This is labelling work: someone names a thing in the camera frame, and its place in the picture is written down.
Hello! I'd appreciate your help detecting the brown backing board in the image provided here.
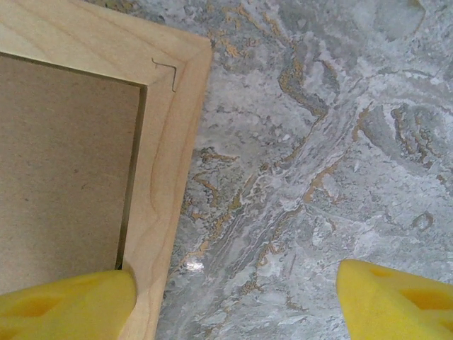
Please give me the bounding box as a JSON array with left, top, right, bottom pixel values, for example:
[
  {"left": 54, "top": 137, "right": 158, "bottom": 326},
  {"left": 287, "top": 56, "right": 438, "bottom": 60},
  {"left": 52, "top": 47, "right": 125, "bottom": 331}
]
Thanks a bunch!
[{"left": 0, "top": 52, "right": 147, "bottom": 285}]

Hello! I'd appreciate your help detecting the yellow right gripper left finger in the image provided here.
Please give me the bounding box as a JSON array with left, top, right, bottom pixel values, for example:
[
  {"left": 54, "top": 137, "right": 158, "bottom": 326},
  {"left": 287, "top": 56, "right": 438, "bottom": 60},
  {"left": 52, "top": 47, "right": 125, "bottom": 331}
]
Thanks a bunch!
[{"left": 0, "top": 268, "right": 137, "bottom": 340}]

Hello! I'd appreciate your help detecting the light wooden picture frame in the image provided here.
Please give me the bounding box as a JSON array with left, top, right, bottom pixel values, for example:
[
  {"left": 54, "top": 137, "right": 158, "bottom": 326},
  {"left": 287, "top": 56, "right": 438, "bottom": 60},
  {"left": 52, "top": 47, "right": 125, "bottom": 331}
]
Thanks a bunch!
[{"left": 0, "top": 0, "right": 214, "bottom": 340}]

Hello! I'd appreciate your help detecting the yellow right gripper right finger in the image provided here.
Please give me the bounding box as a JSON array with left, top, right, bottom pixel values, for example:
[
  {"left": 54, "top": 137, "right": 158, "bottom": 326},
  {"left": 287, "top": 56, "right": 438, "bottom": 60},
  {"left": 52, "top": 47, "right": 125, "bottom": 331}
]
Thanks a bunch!
[{"left": 336, "top": 259, "right": 453, "bottom": 340}]

